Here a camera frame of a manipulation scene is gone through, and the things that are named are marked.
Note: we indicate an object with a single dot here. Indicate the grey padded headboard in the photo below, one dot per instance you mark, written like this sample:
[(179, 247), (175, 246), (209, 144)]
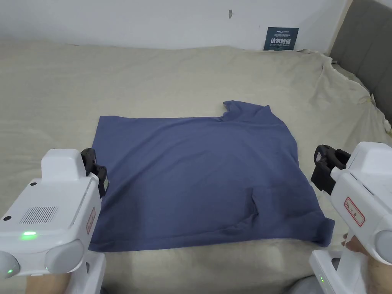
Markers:
[(364, 46)]

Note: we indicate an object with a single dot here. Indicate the dark blue shirt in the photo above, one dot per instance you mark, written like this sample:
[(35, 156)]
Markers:
[(196, 171)]

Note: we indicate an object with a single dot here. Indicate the person's right hand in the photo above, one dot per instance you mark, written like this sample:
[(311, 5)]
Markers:
[(356, 245)]

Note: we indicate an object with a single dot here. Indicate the dark blue sign card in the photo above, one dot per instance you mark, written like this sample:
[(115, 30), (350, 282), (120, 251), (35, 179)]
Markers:
[(280, 39)]

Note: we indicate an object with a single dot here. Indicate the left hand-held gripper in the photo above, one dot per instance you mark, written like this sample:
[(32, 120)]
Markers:
[(52, 199)]

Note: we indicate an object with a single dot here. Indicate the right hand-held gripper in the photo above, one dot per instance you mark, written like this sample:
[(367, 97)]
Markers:
[(364, 190)]

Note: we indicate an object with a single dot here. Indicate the person's right forearm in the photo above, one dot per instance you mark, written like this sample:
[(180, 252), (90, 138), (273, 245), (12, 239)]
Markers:
[(379, 275)]

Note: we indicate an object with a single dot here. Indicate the bed with beige sheet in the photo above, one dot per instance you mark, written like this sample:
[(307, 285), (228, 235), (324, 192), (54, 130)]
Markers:
[(92, 79)]

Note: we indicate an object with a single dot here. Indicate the person's left hand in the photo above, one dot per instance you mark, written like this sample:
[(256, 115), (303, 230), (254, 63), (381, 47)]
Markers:
[(46, 284)]

